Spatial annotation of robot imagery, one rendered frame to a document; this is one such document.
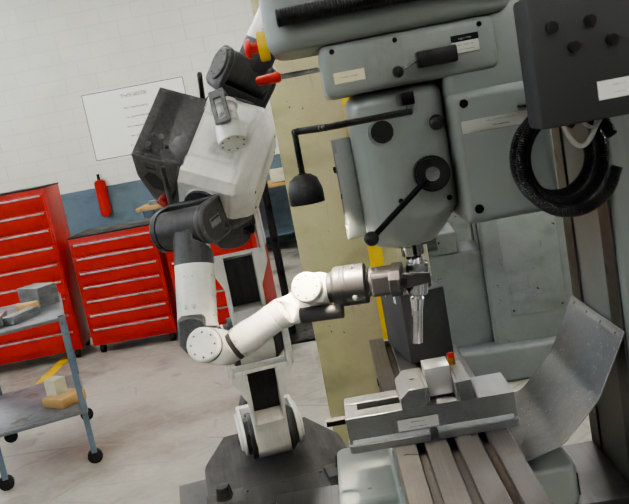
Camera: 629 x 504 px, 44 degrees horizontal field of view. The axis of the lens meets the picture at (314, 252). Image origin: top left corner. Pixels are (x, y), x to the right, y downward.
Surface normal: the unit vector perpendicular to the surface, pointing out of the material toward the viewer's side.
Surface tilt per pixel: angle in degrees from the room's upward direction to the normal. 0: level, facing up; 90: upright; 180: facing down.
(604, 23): 90
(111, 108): 90
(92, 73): 90
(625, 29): 90
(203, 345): 70
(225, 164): 58
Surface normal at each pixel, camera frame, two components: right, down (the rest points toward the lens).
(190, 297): -0.21, -0.14
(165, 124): 0.06, -0.40
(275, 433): 0.22, 0.36
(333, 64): 0.00, 0.17
